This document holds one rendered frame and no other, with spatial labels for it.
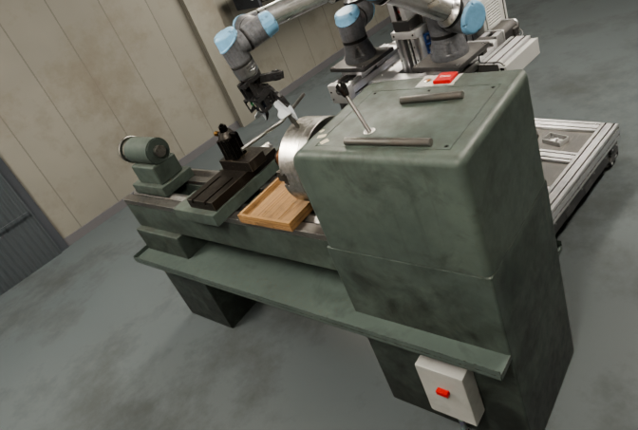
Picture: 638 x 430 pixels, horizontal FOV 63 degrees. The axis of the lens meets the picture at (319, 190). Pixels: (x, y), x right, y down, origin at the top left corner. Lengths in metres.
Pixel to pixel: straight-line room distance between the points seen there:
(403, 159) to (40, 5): 4.09
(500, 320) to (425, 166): 0.54
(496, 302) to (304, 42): 5.11
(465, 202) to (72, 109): 4.17
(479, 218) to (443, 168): 0.18
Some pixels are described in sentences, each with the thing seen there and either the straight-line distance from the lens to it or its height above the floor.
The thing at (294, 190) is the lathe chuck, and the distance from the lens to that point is 1.84.
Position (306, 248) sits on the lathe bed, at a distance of 2.03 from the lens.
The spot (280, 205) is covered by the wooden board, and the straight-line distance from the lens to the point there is 2.14.
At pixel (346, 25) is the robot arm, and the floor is 1.34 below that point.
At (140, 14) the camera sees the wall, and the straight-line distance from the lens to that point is 5.33.
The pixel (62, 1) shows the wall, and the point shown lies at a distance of 5.11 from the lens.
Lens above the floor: 1.92
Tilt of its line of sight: 29 degrees down
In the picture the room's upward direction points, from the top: 23 degrees counter-clockwise
